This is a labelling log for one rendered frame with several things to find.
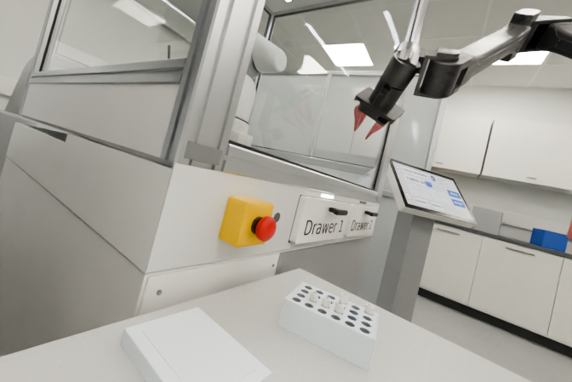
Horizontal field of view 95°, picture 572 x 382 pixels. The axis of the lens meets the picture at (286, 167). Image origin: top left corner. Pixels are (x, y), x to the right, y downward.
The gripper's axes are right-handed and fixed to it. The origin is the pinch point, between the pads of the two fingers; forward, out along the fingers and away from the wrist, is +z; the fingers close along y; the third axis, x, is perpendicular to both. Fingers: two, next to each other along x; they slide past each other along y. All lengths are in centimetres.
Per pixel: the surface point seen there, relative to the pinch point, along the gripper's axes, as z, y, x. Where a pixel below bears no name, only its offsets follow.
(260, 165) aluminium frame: -2.7, 6.5, 30.3
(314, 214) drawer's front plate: 14.0, -4.5, 18.9
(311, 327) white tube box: -1.1, -16.4, 43.1
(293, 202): 8.9, 0.0, 23.9
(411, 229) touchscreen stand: 71, -39, -56
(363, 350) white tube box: -3.6, -22.3, 41.4
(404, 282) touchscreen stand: 89, -54, -41
